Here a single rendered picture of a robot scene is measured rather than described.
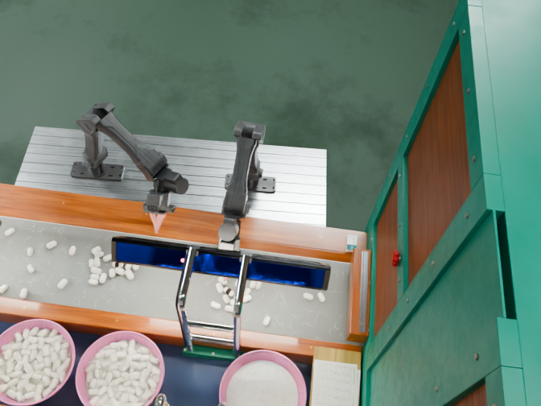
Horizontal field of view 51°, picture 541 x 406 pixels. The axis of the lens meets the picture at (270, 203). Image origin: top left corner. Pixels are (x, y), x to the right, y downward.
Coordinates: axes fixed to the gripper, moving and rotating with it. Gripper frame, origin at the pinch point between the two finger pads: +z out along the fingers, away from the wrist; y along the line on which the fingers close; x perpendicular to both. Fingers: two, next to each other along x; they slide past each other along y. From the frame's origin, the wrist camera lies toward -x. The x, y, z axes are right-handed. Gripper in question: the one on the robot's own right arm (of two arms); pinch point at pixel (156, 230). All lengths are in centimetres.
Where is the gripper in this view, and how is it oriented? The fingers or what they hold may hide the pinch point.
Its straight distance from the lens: 200.2
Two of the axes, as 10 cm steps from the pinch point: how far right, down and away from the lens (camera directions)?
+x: 0.4, -1.6, 9.9
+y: 9.9, 1.4, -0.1
